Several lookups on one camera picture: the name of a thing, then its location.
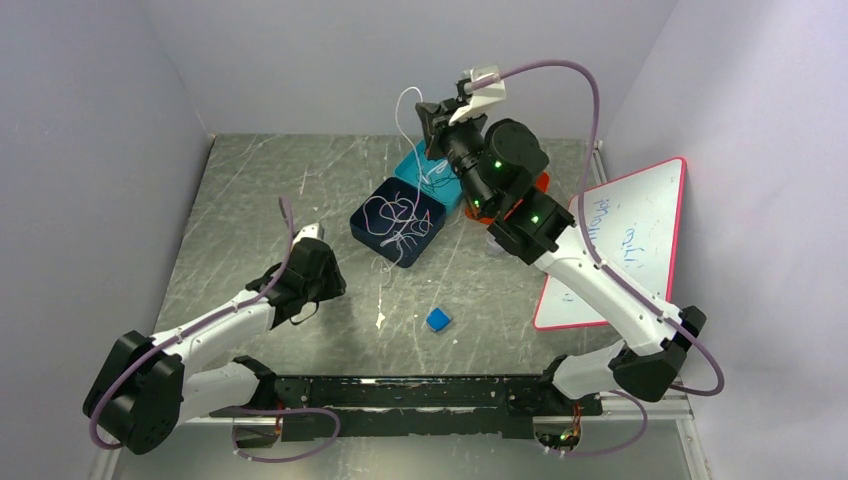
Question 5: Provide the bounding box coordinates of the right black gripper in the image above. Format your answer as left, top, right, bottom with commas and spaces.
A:
416, 97, 496, 214

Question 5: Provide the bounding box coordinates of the white cable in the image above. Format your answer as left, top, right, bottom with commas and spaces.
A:
360, 192, 435, 256
370, 86, 458, 273

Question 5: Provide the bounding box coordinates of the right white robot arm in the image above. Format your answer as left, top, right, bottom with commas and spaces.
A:
414, 99, 706, 414

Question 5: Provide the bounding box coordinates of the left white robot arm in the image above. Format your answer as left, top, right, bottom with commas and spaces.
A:
82, 224, 346, 455

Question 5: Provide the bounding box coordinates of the teal box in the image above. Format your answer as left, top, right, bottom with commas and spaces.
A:
394, 140, 462, 216

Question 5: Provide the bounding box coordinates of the navy blue box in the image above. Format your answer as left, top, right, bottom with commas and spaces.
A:
349, 177, 447, 268

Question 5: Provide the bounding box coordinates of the orange box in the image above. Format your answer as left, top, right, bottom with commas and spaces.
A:
463, 172, 550, 225

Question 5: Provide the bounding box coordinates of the blue grey block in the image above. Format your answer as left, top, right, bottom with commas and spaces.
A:
426, 307, 453, 333

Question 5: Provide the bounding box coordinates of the clear paperclip jar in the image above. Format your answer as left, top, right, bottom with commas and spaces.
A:
485, 243, 505, 257

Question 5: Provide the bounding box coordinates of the pink framed whiteboard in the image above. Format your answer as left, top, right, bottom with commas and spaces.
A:
533, 157, 687, 331

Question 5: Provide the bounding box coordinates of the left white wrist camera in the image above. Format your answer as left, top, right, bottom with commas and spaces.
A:
293, 223, 325, 244

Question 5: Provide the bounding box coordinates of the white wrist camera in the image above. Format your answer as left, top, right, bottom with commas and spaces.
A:
293, 223, 325, 244
449, 64, 506, 125

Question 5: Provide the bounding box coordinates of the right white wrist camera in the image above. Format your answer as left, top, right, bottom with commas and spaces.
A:
449, 64, 506, 125

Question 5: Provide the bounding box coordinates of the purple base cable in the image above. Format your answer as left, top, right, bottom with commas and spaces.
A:
218, 405, 342, 464

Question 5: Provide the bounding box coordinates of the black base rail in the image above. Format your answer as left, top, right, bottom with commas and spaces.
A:
208, 374, 631, 442

